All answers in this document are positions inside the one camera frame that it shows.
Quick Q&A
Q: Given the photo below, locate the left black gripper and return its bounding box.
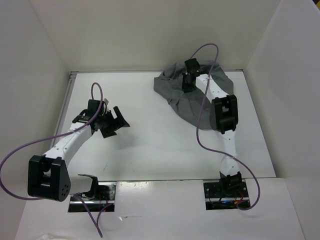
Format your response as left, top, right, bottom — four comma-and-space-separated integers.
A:
97, 106, 129, 138

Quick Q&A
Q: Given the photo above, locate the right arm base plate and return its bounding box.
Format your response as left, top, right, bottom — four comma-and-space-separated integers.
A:
203, 180, 251, 211

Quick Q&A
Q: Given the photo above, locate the white crumpled plastic bag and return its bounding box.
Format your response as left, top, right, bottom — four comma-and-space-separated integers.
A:
35, 233, 74, 240

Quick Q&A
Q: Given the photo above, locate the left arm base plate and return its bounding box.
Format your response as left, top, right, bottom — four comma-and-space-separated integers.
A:
68, 181, 117, 213

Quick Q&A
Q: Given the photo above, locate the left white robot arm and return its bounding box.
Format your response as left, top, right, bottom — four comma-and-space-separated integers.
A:
27, 106, 129, 202

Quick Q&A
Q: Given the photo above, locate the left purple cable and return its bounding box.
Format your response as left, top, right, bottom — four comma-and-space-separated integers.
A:
0, 82, 105, 238

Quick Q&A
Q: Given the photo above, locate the grey pleated skirt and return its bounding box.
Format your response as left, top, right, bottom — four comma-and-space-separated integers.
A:
152, 61, 235, 131

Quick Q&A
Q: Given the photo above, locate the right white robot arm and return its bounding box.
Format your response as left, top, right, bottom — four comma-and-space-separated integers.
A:
182, 62, 242, 197

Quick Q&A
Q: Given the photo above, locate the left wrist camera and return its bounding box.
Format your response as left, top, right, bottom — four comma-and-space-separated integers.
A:
85, 98, 109, 117

